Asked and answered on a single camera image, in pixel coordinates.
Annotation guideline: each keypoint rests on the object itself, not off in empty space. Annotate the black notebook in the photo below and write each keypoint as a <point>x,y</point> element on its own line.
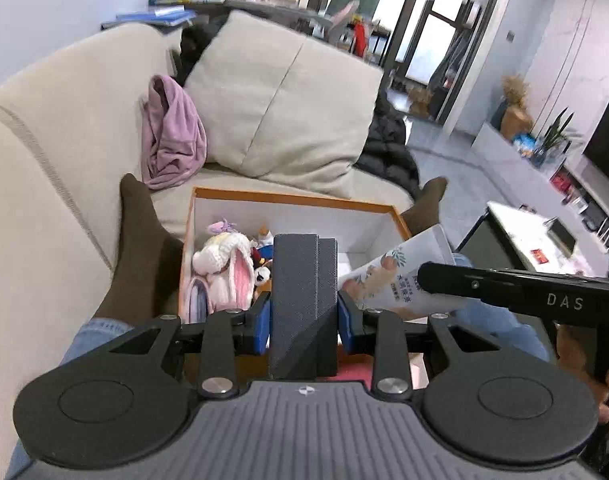
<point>561,235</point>

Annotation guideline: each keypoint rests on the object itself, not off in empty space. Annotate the black garment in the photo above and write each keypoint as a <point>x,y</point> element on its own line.
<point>194,45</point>

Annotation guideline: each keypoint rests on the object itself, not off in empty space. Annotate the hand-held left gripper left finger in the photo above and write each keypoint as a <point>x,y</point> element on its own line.
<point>259,330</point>

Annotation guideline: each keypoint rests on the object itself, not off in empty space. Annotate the black framed glass door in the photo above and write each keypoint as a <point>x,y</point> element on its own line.
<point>424,45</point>

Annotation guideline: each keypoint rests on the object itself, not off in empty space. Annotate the beige fabric sofa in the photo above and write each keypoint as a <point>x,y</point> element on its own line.
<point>49,135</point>

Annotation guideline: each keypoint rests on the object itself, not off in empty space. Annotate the grey desk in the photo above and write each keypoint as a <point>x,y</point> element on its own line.
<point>264,9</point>

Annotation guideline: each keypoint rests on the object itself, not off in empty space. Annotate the grey chair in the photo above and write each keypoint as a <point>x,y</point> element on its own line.
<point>342,20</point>

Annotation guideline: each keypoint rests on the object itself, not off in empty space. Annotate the beige sofa cushion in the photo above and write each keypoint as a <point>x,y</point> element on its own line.
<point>284,105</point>

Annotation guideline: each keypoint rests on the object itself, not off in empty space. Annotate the white crochet bunny plush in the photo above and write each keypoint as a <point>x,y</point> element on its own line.
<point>224,265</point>

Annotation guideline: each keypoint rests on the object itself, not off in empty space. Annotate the black puffer jacket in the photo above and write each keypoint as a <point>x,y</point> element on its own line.
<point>384,150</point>

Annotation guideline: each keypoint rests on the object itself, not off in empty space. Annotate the pink crumpled garment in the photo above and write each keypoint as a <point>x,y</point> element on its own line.
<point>177,135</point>

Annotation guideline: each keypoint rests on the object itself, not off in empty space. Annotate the dried flower bunch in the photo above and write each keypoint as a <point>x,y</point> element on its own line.
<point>515,89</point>

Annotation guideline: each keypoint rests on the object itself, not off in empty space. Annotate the white marble coffee table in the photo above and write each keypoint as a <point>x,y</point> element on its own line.
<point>514,230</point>

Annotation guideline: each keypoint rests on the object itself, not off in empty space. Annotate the white packet red label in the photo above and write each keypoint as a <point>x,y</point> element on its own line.
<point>539,256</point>

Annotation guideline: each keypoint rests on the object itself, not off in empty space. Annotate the person's right hand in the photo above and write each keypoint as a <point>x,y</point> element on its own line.
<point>574,352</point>

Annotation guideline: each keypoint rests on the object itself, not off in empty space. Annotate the white printed tube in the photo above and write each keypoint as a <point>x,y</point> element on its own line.
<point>419,250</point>

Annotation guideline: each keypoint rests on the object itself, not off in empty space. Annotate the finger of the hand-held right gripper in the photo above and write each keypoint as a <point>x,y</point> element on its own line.
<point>444,280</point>

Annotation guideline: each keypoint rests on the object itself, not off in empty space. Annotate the person's right leg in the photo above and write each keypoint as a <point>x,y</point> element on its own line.
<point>504,330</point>

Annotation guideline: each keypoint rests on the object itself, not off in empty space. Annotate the glass vase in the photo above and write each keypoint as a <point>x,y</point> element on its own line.
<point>545,156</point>

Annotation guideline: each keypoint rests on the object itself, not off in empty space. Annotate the small black table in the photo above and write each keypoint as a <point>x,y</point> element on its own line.
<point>379,40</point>

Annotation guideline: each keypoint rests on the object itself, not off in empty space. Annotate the orange cardboard box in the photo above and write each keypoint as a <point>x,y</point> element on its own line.
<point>294,217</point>

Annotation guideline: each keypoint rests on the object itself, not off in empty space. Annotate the blue folder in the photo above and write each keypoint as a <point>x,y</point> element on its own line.
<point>154,14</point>

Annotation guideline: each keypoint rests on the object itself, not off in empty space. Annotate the dark grey textured case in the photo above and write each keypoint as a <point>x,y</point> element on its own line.
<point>297,300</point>

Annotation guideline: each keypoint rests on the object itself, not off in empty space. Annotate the gold vase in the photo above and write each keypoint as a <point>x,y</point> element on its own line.
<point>516,122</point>

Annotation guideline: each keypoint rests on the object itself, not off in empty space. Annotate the green leafy plant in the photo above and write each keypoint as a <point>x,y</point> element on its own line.
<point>559,130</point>

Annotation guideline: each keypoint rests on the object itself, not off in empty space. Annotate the white low cabinet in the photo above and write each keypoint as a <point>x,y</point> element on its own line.
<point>499,152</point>

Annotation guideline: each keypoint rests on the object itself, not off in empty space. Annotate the blue snack packet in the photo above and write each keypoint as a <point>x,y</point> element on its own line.
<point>524,144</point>

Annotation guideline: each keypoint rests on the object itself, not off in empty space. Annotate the dark brown sock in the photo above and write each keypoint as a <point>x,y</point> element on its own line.
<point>427,205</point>
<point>134,260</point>

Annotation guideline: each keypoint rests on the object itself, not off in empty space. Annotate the small red box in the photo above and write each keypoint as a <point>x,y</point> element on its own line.
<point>561,181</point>

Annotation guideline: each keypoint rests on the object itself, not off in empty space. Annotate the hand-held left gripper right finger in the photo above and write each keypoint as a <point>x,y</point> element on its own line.
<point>347,327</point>

